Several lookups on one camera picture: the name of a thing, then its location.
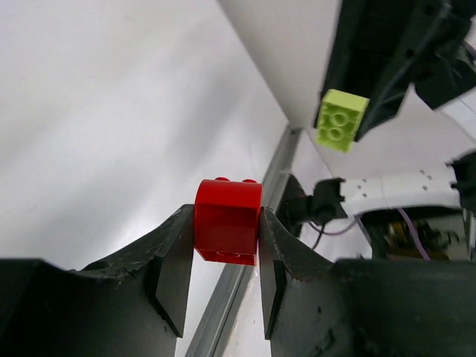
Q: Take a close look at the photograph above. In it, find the aluminium front rail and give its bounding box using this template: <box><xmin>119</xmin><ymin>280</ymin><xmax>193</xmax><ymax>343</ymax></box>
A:
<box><xmin>186</xmin><ymin>128</ymin><xmax>300</xmax><ymax>356</ymax></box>

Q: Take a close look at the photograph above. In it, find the lime lego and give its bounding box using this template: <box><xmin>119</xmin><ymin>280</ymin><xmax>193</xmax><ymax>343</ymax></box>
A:
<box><xmin>316</xmin><ymin>89</ymin><xmax>370</xmax><ymax>153</ymax></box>

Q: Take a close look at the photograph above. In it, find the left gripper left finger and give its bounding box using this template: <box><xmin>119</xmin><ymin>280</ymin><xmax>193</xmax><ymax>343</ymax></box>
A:
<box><xmin>1</xmin><ymin>205</ymin><xmax>193</xmax><ymax>356</ymax></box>

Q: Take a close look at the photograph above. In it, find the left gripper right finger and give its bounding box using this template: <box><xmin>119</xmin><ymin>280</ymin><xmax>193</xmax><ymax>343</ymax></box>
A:
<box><xmin>259</xmin><ymin>208</ymin><xmax>475</xmax><ymax>356</ymax></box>

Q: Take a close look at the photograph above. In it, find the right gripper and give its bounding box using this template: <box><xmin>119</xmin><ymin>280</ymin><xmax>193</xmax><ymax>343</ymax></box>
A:
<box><xmin>323</xmin><ymin>1</ymin><xmax>475</xmax><ymax>129</ymax></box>

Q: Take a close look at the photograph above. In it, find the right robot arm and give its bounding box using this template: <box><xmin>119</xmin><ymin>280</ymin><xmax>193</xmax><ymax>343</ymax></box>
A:
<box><xmin>308</xmin><ymin>1</ymin><xmax>475</xmax><ymax>223</ymax></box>

